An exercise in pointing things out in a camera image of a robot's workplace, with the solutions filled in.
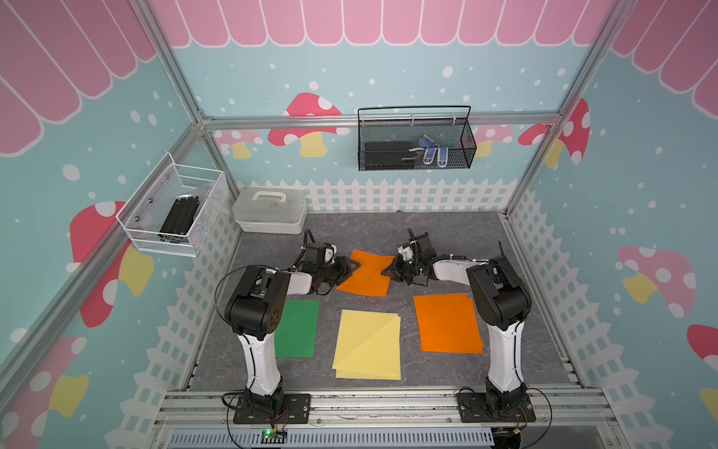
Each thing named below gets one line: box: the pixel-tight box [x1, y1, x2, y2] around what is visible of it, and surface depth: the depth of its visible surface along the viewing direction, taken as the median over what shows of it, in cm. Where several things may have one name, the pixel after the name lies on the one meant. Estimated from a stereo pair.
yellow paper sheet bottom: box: [331, 309, 402, 381], surface depth 87 cm
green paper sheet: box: [273, 299, 321, 359], surface depth 89 cm
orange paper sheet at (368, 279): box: [336, 248, 396, 298], surface depth 101 cm
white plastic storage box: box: [231, 186, 308, 235], surface depth 111 cm
